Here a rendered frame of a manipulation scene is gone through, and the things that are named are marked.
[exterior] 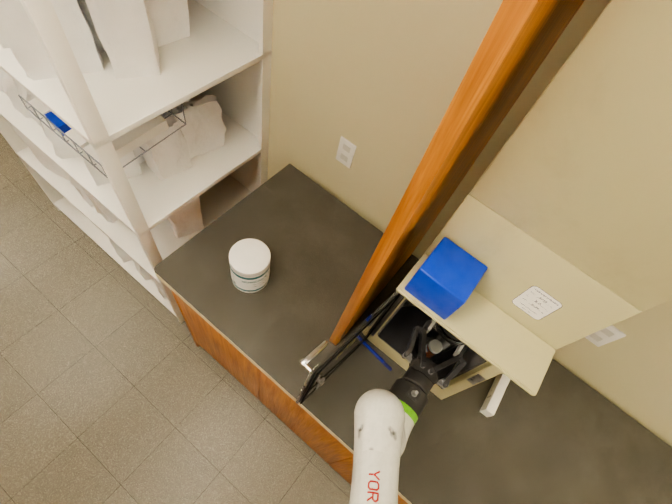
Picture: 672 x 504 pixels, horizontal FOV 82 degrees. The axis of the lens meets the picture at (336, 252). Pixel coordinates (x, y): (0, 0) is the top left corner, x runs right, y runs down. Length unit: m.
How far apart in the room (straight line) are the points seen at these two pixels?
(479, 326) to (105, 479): 1.88
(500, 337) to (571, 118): 0.43
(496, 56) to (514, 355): 0.55
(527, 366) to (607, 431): 0.87
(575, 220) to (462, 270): 0.20
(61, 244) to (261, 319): 1.71
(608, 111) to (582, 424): 1.22
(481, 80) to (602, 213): 0.27
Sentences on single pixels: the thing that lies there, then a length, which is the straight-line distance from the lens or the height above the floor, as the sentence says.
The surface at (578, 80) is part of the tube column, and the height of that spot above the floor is 1.95.
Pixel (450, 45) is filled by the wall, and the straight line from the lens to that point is 1.11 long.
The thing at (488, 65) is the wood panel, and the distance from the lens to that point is 0.50.
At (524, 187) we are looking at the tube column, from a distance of 0.66.
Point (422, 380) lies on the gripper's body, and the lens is 1.04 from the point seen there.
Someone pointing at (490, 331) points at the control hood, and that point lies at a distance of 0.84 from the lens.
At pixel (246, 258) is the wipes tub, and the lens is 1.25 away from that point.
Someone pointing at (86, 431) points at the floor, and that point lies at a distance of 2.34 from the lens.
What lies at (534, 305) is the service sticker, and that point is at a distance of 0.83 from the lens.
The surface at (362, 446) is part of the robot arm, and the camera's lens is 0.84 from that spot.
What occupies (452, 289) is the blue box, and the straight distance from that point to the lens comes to 0.72.
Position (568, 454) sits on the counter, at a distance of 1.58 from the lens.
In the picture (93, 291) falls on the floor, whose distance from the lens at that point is 2.57.
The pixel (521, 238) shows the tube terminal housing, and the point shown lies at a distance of 0.72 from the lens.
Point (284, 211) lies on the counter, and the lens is 1.54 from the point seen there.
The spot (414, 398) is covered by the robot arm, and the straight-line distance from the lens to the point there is 1.01.
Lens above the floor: 2.18
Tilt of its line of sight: 58 degrees down
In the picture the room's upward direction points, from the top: 19 degrees clockwise
